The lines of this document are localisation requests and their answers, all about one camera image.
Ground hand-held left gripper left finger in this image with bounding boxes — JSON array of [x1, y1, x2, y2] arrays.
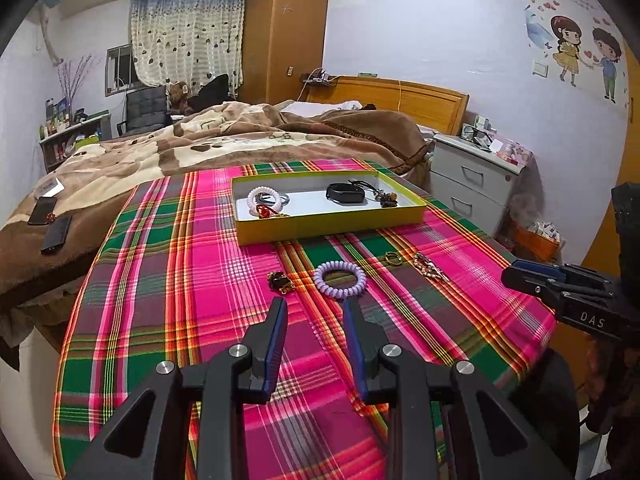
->
[[65, 297, 290, 480]]

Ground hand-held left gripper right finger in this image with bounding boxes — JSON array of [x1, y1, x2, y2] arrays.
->
[[342, 298, 575, 480]]

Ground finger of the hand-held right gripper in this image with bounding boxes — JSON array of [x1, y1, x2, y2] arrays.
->
[[512, 259, 621, 291], [501, 266, 613, 311]]

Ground brown gold brooch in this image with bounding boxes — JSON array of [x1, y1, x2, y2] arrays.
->
[[267, 271, 294, 295]]

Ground purple spiral hair tie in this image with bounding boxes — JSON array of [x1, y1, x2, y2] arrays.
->
[[314, 261, 367, 301]]

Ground gold chain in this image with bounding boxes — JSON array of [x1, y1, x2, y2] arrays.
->
[[412, 253, 448, 281]]

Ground yellow cardboard box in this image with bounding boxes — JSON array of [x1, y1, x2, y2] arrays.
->
[[231, 170, 427, 247]]

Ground white spiral hair tie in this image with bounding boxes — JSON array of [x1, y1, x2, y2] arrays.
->
[[247, 186, 279, 216]]

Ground black wristband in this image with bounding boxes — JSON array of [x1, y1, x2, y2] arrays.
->
[[326, 181, 368, 207]]

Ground dark beaded bracelet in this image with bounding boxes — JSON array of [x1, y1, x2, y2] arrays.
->
[[350, 178, 401, 208]]

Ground orange box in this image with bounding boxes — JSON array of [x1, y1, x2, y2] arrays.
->
[[515, 220, 566, 263]]

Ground orange door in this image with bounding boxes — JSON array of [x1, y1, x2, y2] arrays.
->
[[580, 35, 640, 273]]

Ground white nightstand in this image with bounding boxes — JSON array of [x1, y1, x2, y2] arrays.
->
[[429, 132, 526, 238]]

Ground pink box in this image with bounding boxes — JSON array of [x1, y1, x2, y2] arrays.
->
[[497, 140, 531, 166]]

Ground plaid tablecloth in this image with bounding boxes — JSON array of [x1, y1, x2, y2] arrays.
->
[[52, 159, 558, 480]]

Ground eyeglasses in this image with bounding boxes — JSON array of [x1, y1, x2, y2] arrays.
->
[[460, 125, 493, 148]]

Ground wooden headboard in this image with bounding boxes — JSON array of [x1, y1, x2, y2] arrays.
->
[[305, 76, 470, 136]]

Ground brown patterned blanket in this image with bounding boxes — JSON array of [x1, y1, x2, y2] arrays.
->
[[0, 101, 433, 311]]

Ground white pillow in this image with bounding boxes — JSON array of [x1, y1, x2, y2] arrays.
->
[[280, 101, 363, 118]]

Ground dark cloth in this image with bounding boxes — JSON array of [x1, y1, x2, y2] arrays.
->
[[190, 74, 236, 111]]

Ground brown teddy bear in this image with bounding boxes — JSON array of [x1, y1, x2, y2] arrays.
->
[[167, 80, 193, 116]]

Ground black phone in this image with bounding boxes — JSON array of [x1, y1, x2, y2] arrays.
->
[[27, 197, 58, 226]]

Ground black chair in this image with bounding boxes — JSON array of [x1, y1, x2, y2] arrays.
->
[[117, 85, 171, 137]]

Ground white card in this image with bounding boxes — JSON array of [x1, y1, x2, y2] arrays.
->
[[37, 176, 66, 198]]

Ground white shelf with bottles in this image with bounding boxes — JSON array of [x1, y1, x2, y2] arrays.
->
[[39, 112, 112, 173]]

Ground wooden wardrobe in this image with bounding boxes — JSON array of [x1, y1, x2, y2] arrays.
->
[[239, 0, 331, 106]]

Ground window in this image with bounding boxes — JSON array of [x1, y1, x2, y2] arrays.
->
[[105, 42, 136, 97]]

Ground heart patterned curtain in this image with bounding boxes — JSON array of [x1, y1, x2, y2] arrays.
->
[[129, 0, 246, 87]]

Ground purple flower branches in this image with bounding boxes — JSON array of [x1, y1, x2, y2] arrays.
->
[[57, 54, 101, 111]]

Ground air conditioner pipe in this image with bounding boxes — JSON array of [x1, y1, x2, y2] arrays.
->
[[40, 7, 63, 66]]

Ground cartoon couple wall sticker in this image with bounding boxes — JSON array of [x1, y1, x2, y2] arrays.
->
[[522, 15, 628, 106]]

